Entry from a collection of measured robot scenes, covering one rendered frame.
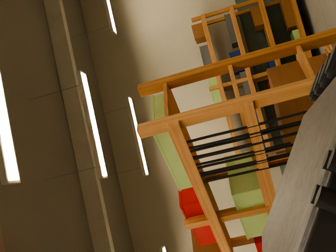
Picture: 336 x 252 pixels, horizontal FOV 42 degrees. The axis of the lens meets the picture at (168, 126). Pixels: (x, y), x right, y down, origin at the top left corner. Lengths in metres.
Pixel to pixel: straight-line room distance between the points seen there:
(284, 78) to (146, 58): 6.94
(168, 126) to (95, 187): 4.95
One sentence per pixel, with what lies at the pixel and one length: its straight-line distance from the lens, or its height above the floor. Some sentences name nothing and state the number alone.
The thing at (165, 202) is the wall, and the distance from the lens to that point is 9.36.
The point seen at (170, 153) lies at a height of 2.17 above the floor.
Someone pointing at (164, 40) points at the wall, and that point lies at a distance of 9.75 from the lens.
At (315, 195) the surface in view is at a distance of 0.21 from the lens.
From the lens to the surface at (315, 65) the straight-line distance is 7.48.
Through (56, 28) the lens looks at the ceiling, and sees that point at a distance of 8.26.
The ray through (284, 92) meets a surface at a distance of 2.70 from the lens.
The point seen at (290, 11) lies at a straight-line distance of 9.14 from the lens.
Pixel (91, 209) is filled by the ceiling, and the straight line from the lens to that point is 7.61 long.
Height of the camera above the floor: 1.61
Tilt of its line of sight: 10 degrees up
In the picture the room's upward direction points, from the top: 105 degrees counter-clockwise
